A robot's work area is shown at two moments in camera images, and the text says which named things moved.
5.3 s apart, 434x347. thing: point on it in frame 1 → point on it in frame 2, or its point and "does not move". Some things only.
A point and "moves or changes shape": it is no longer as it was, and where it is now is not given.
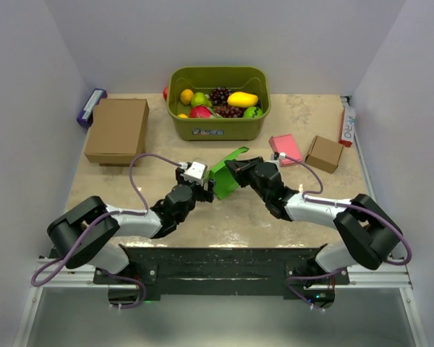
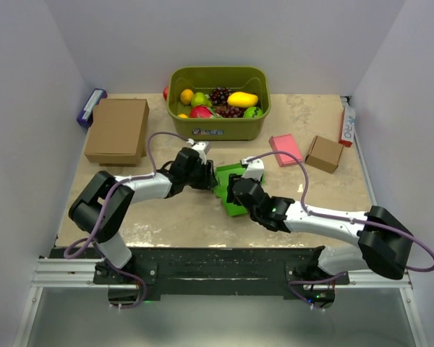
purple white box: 85,117 does not move
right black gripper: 242,168 → 231,198
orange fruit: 186,96 does not move
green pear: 199,99 does not move
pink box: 286,144 does not move
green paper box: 225,181 moves or changes shape
